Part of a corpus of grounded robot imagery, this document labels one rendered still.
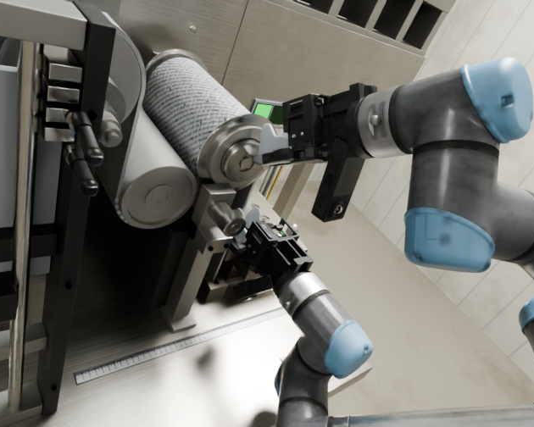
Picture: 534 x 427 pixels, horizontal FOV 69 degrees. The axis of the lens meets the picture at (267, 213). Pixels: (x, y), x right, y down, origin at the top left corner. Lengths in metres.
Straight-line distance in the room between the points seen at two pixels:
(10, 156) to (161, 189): 0.26
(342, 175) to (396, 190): 2.94
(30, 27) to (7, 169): 0.13
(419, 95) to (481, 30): 2.88
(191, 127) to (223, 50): 0.33
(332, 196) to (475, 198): 0.19
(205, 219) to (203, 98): 0.19
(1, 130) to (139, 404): 0.47
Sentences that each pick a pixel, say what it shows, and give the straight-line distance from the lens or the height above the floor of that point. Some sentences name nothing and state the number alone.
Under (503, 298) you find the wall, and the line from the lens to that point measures 3.12.
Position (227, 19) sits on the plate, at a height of 1.38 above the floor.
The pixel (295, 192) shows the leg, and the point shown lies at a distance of 1.67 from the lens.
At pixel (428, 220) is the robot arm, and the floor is 1.39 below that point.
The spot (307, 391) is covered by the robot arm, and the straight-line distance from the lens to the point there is 0.63.
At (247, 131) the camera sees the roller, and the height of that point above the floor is 1.30.
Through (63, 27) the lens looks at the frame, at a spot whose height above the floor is 1.43.
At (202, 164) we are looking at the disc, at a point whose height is 1.23.
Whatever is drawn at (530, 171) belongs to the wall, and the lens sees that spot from 2.99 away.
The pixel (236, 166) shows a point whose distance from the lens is 0.62.
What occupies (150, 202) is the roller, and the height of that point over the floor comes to 1.17.
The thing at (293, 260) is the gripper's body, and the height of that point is 1.16.
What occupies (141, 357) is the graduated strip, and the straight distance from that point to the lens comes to 0.75.
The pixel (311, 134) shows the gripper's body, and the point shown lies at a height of 1.37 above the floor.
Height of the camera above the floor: 1.52
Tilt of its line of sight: 31 degrees down
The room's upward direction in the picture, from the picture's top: 25 degrees clockwise
